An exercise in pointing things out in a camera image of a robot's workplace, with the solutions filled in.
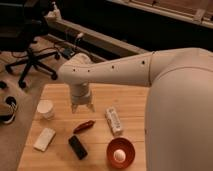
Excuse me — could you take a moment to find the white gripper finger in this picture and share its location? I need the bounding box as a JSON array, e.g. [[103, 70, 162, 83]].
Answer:
[[87, 103, 95, 112], [71, 104, 78, 113]]

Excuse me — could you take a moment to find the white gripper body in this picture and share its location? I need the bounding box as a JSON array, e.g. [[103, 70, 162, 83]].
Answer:
[[70, 83, 92, 105]]

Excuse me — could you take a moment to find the black eraser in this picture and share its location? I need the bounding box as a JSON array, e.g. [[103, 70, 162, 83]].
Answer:
[[68, 135, 88, 160]]

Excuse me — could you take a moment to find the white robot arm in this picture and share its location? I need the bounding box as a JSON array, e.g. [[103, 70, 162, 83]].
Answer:
[[58, 48, 213, 171]]

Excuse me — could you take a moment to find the red chili pepper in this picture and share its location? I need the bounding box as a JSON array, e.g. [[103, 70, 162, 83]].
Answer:
[[73, 120, 95, 134]]

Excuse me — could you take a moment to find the white patterned box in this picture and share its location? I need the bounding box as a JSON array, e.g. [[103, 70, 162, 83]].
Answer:
[[105, 107, 123, 136]]

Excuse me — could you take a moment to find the white rectangular block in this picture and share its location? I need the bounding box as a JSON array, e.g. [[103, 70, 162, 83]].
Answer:
[[33, 128, 56, 152]]

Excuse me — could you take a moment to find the power strip with plugs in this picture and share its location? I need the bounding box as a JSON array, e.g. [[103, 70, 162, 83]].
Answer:
[[61, 48, 76, 60]]

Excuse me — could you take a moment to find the red bowl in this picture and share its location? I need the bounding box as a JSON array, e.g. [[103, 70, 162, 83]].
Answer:
[[106, 138, 135, 169]]

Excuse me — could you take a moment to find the white egg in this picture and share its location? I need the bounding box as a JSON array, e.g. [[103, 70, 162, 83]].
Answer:
[[113, 149, 126, 163]]

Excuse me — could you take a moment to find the white spray bottle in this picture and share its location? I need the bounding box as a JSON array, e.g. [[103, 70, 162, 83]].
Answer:
[[47, 1, 62, 20]]

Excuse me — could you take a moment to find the black office chair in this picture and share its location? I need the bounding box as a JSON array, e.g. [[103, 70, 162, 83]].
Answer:
[[0, 0, 60, 88]]

